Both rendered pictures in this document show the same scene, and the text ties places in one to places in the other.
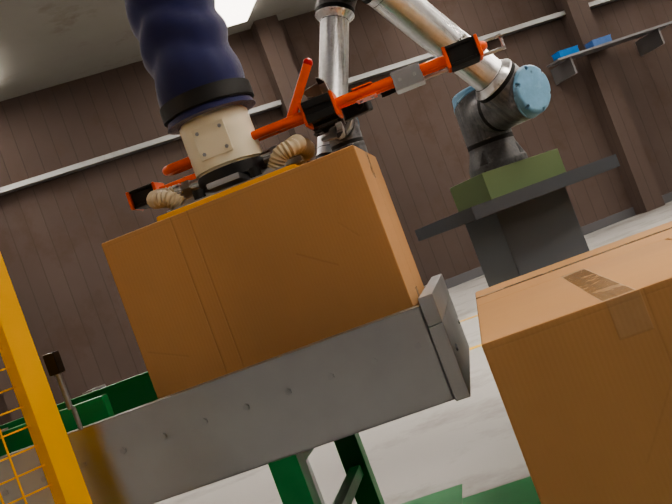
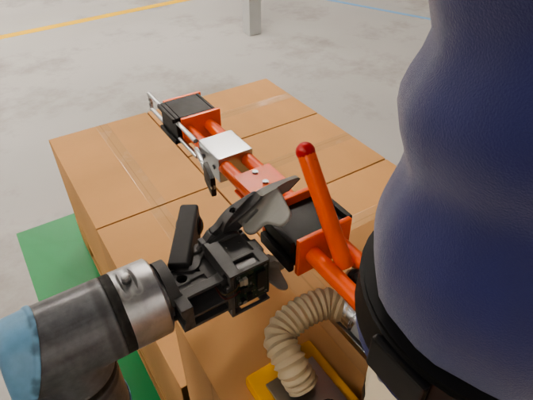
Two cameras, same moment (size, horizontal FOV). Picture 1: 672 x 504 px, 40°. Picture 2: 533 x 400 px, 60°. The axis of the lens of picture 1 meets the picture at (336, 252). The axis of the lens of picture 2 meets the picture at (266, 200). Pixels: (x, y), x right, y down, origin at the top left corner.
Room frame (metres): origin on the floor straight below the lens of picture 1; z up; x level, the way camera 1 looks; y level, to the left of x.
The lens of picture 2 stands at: (2.50, 0.22, 1.49)
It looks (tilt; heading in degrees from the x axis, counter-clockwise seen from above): 40 degrees down; 229
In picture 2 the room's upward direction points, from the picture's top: straight up
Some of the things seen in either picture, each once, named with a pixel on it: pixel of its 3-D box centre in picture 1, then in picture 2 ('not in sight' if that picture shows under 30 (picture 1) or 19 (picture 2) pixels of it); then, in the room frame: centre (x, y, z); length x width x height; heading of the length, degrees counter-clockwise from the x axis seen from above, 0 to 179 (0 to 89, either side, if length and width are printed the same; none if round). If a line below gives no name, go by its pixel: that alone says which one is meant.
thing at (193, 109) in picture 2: (462, 53); (192, 117); (2.11, -0.43, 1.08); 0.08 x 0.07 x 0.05; 82
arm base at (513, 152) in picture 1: (494, 154); not in sight; (2.94, -0.58, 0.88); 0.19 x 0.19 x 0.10
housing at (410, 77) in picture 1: (407, 78); (225, 155); (2.13, -0.30, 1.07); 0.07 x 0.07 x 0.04; 82
